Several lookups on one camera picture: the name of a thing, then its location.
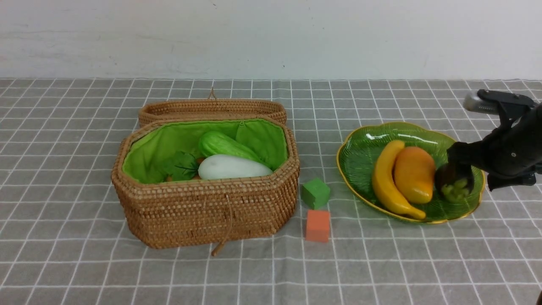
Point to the grey checkered tablecloth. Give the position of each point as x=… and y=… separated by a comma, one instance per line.
x=64, y=239

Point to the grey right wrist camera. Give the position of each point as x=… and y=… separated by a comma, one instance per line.
x=509, y=106

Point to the woven rattan basket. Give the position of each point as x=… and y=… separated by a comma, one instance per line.
x=185, y=213

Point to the green foam cube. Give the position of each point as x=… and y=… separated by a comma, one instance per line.
x=315, y=193

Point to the white radish with leaves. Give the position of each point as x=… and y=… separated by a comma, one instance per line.
x=185, y=167

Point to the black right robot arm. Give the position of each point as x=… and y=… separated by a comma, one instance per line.
x=529, y=120

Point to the purple mangosteen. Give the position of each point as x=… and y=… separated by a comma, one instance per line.
x=453, y=186

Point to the green cucumber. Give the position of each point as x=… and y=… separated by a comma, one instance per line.
x=217, y=143

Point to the orange yellow mango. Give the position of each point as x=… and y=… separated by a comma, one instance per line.
x=414, y=173

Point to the woven rattan basket lid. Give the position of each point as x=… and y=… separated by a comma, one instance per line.
x=211, y=108

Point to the orange foam cube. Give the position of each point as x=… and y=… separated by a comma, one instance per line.
x=317, y=226

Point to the yellow banana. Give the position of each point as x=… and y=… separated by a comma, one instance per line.
x=384, y=186

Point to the green glass leaf plate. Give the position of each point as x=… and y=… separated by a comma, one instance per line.
x=358, y=155

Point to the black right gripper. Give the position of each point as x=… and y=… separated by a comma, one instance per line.
x=508, y=155

